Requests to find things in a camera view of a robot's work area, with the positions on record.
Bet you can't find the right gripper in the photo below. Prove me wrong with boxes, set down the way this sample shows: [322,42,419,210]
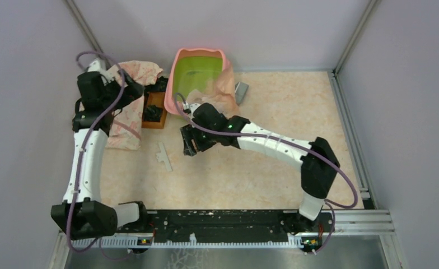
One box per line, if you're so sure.
[180,122,217,157]

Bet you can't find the white bag sealing clip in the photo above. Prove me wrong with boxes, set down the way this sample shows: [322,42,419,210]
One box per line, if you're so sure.
[156,142,173,172]

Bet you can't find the pink cat litter bag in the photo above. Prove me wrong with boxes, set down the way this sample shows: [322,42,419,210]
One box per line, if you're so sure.
[200,65,240,117]

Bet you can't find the pink and green litter box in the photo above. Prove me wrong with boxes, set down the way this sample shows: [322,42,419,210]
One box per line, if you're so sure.
[164,48,230,115]

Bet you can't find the metal litter scoop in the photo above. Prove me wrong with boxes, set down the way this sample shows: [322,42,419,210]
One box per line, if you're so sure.
[235,82,249,105]

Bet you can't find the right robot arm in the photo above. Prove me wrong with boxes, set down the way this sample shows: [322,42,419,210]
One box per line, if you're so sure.
[176,103,340,231]

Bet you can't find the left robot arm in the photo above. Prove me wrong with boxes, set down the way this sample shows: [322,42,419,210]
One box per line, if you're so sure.
[50,71,150,240]

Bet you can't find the beige litter pellets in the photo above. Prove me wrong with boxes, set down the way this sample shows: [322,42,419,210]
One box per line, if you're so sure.
[186,89,204,103]

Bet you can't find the orange wooden tray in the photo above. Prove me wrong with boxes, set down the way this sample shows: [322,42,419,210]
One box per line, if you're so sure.
[142,76,168,129]

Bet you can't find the dark plant in tray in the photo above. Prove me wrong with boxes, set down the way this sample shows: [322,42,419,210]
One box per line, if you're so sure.
[145,76,169,93]
[143,105,164,122]

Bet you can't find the pink floral cloth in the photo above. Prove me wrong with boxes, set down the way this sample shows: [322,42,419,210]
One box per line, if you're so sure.
[106,61,163,150]

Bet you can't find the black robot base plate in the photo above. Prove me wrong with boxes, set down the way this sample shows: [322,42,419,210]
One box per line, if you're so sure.
[118,210,332,245]

